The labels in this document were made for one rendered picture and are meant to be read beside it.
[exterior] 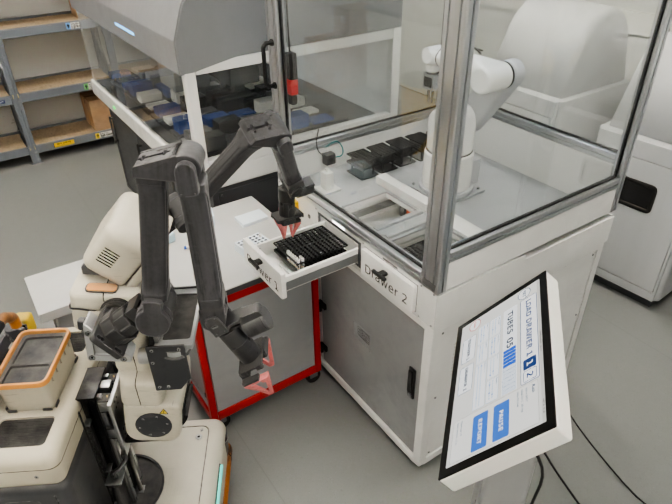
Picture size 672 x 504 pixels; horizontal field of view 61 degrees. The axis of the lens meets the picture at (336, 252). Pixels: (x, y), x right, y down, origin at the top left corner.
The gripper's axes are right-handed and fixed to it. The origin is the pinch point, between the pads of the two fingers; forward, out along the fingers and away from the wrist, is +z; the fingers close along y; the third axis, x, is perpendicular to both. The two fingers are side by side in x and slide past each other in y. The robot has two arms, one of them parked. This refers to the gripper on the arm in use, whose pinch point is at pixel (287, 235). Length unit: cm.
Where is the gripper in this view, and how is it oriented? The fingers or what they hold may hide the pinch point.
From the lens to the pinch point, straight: 206.5
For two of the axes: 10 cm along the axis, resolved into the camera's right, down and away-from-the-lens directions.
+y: -8.5, 2.8, -4.4
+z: -0.2, 8.3, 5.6
